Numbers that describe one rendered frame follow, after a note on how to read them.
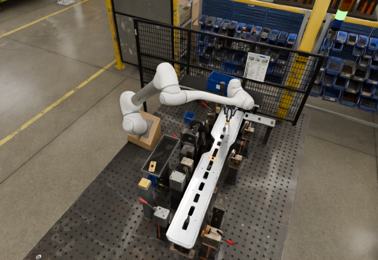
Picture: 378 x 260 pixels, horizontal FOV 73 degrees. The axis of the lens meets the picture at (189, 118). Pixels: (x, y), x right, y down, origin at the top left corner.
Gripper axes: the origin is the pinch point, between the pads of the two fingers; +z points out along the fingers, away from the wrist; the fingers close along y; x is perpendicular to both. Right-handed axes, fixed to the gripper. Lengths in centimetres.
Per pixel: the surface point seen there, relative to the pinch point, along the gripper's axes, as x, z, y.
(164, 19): 162, -8, -141
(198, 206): -90, 5, 3
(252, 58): 54, -34, 5
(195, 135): -42.2, -11.0, -17.2
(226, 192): -52, 35, 17
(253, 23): 184, -16, -16
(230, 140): -22.3, 4.8, 8.2
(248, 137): -7.8, 8.6, 21.5
